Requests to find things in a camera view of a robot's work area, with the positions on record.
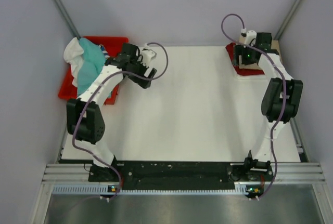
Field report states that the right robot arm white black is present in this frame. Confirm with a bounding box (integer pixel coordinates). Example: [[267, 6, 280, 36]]
[[232, 29, 303, 181]]

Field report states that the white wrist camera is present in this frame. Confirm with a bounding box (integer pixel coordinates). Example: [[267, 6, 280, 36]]
[[239, 28, 257, 45], [140, 44, 157, 66]]

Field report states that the teal t-shirt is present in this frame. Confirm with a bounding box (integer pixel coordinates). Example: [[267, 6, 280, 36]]
[[77, 37, 106, 96]]

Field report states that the right aluminium corner post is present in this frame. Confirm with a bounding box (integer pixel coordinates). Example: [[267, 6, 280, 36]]
[[274, 0, 304, 41]]

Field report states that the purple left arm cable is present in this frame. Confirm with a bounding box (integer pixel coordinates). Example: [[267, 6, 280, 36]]
[[71, 42, 169, 203]]

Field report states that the aluminium front rail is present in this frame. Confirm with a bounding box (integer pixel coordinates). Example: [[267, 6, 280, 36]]
[[42, 163, 326, 184]]

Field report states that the red white blue striped shirt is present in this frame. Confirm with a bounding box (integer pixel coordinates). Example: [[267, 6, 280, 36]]
[[98, 44, 110, 59]]

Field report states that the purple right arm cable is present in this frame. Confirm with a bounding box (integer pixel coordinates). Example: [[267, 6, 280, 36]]
[[221, 13, 288, 202]]

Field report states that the aluminium corner post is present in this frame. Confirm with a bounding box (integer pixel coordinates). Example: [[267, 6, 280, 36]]
[[274, 0, 304, 41], [52, 0, 81, 38]]

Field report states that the red plastic bin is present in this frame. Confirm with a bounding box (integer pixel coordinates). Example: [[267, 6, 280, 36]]
[[58, 36, 129, 101]]

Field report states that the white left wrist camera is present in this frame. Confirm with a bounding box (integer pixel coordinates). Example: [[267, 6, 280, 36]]
[[140, 44, 157, 66]]

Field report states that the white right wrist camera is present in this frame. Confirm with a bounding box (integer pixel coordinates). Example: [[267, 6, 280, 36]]
[[239, 28, 257, 45]]

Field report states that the white t-shirt in bin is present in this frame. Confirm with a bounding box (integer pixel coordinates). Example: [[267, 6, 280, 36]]
[[63, 37, 84, 87]]

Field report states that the beige t-shirt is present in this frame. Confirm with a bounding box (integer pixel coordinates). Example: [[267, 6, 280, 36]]
[[236, 33, 280, 70]]

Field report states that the light blue cable duct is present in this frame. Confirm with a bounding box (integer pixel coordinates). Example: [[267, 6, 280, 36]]
[[52, 183, 263, 197]]

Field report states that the right aluminium side rail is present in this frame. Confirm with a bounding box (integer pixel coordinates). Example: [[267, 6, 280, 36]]
[[290, 118, 309, 163]]

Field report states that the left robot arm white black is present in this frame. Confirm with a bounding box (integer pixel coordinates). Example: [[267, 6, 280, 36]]
[[66, 43, 157, 181]]

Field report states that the left aluminium corner post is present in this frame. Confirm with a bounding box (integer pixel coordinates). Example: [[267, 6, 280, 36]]
[[52, 0, 81, 38]]

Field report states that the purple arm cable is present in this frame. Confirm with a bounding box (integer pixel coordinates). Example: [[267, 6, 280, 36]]
[[71, 42, 169, 203], [221, 13, 288, 202]]

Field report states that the folded red t-shirt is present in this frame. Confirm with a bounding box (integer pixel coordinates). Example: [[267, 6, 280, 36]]
[[225, 42, 264, 77]]

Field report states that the folded white t-shirt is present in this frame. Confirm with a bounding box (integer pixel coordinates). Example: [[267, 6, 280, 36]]
[[235, 74, 266, 81]]

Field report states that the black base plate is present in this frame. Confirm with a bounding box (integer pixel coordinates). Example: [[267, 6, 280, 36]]
[[88, 159, 268, 190]]

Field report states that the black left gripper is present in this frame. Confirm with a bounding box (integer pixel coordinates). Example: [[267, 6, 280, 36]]
[[126, 56, 156, 88]]

